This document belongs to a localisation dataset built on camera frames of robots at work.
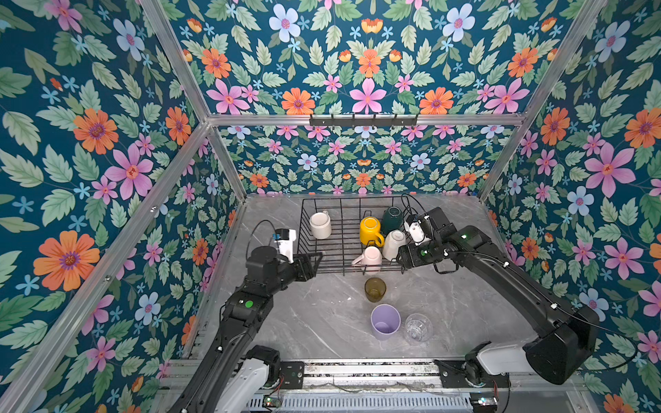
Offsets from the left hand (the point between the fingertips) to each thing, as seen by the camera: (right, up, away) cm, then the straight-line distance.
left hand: (319, 255), depth 72 cm
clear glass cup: (+31, -25, +10) cm, 41 cm away
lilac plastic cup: (+20, -22, +9) cm, 31 cm away
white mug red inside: (-3, +8, +26) cm, 27 cm away
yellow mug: (+16, +6, +21) cm, 27 cm away
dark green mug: (+25, +11, +24) cm, 36 cm away
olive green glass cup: (+18, -14, +16) cm, 28 cm away
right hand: (+28, 0, +7) cm, 29 cm away
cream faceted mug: (+23, +2, +16) cm, 29 cm away
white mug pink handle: (+16, -4, +14) cm, 21 cm away
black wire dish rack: (+11, +4, +32) cm, 34 cm away
